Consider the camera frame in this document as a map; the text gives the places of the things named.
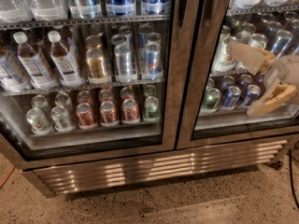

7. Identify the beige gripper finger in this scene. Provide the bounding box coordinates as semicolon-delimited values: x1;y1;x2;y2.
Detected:
226;41;276;75
247;78;297;116

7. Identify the glass fridge door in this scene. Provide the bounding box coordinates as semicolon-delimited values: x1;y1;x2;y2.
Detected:
178;0;299;148
0;0;200;170

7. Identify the steel fridge vent grille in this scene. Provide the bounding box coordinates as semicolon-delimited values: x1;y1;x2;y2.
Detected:
22;139;288;197

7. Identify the white tall can right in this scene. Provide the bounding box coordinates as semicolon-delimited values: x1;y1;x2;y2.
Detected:
211;36;237;73

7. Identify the blue can right compartment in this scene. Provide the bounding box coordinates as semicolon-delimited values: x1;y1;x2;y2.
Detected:
221;86;241;110

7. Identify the green can right compartment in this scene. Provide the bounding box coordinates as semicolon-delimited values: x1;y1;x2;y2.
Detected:
201;88;221;113

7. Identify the blue silver energy can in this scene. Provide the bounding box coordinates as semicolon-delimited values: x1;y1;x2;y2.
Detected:
142;42;164;80

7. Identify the green soda can left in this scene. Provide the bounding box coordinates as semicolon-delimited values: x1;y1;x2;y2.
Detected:
143;96;160;122

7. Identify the silver drink can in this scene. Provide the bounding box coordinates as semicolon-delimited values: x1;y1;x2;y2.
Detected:
114;44;137;83

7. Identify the red soda can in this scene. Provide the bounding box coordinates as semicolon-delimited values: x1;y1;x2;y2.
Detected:
76;103;97;130
121;99;140;124
100;101;119;127

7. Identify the gold drink can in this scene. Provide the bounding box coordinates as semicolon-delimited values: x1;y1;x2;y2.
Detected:
86;49;112;84

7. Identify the tea bottle white cap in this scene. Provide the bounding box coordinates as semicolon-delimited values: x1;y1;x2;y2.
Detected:
13;32;57;90
48;31;83;87

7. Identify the silver soda can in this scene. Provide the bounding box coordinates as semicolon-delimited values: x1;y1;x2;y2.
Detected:
51;105;75;132

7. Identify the clear water bottle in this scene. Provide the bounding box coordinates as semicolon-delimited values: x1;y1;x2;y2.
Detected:
30;0;68;21

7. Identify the white green soda can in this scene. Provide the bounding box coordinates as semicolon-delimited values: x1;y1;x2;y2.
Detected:
26;107;52;135

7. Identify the black floor cable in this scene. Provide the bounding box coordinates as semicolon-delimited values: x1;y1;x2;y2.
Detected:
288;148;299;211

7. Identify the orange floor cable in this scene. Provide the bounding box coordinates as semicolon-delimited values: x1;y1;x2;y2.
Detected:
0;165;17;189

